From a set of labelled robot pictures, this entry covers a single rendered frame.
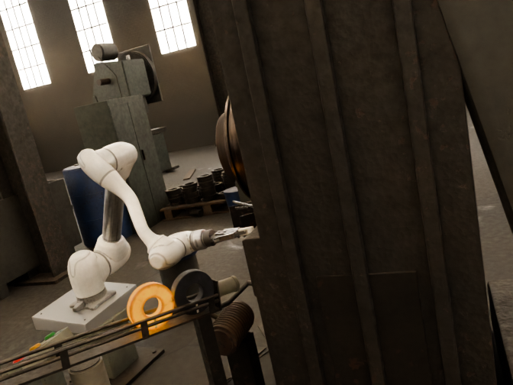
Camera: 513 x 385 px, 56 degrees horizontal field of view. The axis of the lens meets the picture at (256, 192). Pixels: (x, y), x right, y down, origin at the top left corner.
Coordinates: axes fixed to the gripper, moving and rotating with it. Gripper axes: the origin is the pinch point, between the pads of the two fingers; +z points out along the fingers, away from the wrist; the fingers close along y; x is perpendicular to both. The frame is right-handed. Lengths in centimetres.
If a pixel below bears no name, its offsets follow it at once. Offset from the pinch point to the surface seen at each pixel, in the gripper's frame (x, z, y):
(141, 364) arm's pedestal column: -65, -88, -8
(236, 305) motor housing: -21.2, -0.8, 27.4
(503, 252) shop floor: -84, 104, -135
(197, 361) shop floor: -70, -57, -14
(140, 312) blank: -1, -13, 66
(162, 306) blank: -3, -9, 60
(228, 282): -6.2, 6.0, 39.4
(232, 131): 44, 16, 21
